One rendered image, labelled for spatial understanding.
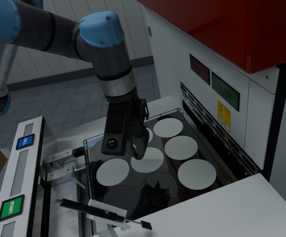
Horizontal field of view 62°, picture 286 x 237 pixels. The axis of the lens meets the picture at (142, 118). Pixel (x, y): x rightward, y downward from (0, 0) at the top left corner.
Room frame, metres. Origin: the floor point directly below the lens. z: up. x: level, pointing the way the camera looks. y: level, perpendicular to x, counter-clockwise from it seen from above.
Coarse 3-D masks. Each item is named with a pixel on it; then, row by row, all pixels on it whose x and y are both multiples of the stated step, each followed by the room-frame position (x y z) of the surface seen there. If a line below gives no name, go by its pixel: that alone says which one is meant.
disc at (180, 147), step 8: (176, 136) 0.55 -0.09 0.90; (184, 136) 0.54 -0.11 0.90; (168, 144) 0.52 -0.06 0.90; (176, 144) 0.52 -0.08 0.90; (184, 144) 0.51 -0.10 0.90; (192, 144) 0.50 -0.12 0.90; (168, 152) 0.49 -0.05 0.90; (176, 152) 0.48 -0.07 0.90; (184, 152) 0.48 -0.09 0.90; (192, 152) 0.47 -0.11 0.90
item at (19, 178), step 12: (36, 120) 0.77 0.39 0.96; (24, 132) 0.71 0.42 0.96; (36, 132) 0.69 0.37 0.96; (36, 144) 0.62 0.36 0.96; (12, 156) 0.59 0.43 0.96; (24, 156) 0.58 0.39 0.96; (36, 156) 0.56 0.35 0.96; (12, 168) 0.53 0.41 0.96; (24, 168) 0.53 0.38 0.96; (12, 180) 0.49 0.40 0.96; (24, 180) 0.47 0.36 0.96; (0, 192) 0.45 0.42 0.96; (12, 192) 0.44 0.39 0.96; (24, 192) 0.43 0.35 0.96; (0, 204) 0.41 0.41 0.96; (24, 204) 0.39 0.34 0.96; (24, 216) 0.36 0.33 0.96; (0, 228) 0.34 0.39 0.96; (12, 228) 0.34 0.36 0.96; (24, 228) 0.32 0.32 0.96
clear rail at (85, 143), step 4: (84, 140) 0.65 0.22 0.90; (84, 144) 0.63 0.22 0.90; (84, 148) 0.61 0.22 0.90; (84, 152) 0.59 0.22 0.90; (88, 156) 0.57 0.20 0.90; (88, 160) 0.55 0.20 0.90; (88, 164) 0.53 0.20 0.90; (88, 168) 0.51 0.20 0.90; (88, 172) 0.50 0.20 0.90; (88, 176) 0.48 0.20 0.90; (88, 180) 0.46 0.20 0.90; (88, 184) 0.45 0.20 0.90; (88, 188) 0.44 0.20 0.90; (92, 188) 0.44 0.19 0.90; (88, 192) 0.42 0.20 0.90; (92, 192) 0.42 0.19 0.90; (88, 196) 0.41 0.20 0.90; (92, 196) 0.41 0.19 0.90; (92, 220) 0.34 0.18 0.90; (92, 224) 0.33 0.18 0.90; (92, 228) 0.32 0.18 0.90; (92, 232) 0.31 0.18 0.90; (96, 232) 0.30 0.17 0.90
